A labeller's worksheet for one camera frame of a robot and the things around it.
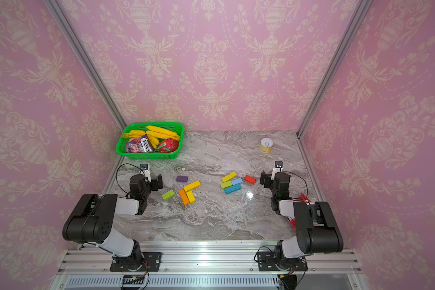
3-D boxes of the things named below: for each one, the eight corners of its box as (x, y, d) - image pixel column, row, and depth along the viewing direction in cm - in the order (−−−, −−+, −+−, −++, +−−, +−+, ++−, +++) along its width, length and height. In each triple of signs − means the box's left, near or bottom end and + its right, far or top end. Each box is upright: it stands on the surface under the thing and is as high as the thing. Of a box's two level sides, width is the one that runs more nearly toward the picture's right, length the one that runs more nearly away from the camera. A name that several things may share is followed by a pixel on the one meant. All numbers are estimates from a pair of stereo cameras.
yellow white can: (260, 153, 113) (262, 147, 108) (259, 144, 118) (260, 138, 114) (272, 153, 113) (274, 147, 108) (270, 144, 118) (272, 138, 114)
